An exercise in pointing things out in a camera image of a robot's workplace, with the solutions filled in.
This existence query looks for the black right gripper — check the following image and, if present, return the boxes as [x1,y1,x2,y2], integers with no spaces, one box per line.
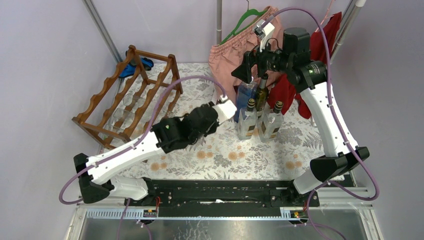
[231,35,292,84]

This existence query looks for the brown wooden wine rack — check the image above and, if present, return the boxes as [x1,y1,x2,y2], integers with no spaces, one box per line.
[72,45,180,150]

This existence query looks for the clear labelled square bottle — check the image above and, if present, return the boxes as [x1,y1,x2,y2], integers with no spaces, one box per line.
[111,107,135,133]

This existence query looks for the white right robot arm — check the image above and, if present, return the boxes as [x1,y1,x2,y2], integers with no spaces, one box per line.
[231,23,370,206]

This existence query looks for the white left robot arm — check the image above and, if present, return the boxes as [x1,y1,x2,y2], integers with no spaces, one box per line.
[74,104,230,206]

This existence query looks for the blue glass bottle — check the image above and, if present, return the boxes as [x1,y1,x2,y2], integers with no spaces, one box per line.
[233,80,258,123]

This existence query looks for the dark green wine bottle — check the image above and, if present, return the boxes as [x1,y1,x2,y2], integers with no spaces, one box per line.
[255,73,269,119]

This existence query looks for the clear labelled bottle black cap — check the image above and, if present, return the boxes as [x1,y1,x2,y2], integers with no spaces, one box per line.
[257,101,284,143]

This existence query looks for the pink shorts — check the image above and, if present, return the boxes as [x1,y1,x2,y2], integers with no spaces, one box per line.
[208,6,284,104]

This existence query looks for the red shirt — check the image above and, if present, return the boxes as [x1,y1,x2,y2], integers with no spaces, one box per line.
[266,30,327,119]

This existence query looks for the green clothes hanger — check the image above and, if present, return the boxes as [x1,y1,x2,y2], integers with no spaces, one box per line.
[216,0,267,45]

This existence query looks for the floral patterned table mat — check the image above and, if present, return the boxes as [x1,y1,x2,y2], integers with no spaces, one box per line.
[96,62,345,181]

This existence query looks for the pink clothes hanger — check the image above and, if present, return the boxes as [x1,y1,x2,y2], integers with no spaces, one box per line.
[319,0,336,27]

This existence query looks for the blue and black cloth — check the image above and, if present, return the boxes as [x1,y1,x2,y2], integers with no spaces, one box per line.
[119,57,154,79]

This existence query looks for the silver metal clothes pole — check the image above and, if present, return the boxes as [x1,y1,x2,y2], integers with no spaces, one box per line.
[330,0,367,64]

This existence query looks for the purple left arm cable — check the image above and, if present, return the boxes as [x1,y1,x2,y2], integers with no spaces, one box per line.
[58,75,228,206]

